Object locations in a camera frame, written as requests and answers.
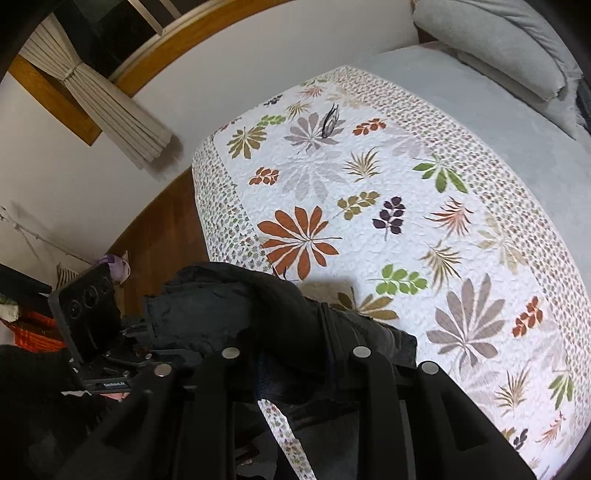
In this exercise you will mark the beige curtain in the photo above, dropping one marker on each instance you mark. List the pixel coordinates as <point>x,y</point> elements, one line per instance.
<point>106,97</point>

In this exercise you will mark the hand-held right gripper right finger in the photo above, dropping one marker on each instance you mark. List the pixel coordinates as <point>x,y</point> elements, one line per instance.
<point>397,397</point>

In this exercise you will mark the purple cloth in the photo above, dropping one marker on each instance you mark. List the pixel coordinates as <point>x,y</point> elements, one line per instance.
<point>115,266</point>

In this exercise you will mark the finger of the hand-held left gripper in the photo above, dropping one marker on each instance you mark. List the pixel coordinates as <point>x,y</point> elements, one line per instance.
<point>136,328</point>

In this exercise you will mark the small black clip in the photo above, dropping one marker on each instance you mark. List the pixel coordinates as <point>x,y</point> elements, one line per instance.
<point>330,122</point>

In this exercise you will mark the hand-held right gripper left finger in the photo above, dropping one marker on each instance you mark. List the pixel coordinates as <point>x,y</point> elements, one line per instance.
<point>203,397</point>

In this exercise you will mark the black pants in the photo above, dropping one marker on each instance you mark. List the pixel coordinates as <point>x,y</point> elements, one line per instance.
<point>258,300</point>

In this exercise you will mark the thin metal rod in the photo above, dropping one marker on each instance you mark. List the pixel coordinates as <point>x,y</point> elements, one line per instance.
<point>41,240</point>

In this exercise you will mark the grey bed sheet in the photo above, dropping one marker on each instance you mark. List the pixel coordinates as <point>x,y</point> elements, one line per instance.
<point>508,138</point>

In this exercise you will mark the orange basket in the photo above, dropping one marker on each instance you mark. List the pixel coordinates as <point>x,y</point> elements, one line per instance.
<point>32,330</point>

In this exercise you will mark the floral quilt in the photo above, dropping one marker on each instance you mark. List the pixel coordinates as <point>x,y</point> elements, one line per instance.
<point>369,184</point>

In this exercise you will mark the large wooden-framed window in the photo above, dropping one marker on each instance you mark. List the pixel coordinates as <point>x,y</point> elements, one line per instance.
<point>152,32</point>

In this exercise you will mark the grey pillow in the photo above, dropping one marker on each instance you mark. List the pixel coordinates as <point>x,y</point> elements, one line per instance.
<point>489,32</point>
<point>540,101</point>

